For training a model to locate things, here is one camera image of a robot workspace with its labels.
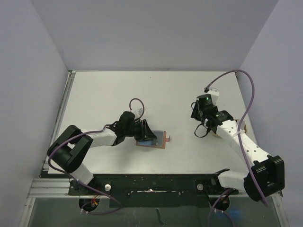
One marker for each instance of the aluminium front rail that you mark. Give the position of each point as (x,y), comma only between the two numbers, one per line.
(47,186)

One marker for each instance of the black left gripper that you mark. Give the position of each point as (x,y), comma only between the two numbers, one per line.
(145,133)

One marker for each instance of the beige oval tray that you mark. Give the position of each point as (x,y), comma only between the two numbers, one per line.
(243,126)

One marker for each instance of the black credit card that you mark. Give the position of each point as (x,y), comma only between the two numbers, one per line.
(159,140)

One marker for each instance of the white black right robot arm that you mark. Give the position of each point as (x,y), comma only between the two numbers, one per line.
(266,173)

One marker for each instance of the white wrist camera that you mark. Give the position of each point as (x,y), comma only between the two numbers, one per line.
(214,94)
(137,112)

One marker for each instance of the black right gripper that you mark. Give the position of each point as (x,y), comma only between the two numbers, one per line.
(195,112)

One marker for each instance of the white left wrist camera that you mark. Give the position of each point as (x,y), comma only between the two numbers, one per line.
(137,112)

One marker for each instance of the brown leather card holder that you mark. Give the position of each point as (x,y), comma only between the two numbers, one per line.
(148,143)

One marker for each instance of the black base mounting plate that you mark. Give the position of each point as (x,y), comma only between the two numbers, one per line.
(168,200)

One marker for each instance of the aluminium rail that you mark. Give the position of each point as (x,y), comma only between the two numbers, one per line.
(47,186)
(64,100)

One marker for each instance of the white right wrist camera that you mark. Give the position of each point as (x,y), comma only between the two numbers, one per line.
(214,94)

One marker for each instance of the aluminium left side rail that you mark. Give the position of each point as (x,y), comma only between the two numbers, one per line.
(64,100)

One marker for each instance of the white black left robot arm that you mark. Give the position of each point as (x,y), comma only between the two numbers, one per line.
(67,153)

